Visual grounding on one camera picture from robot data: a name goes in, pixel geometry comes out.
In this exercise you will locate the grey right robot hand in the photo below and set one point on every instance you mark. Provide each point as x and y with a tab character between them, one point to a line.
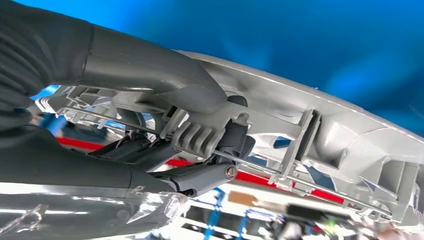
149	73

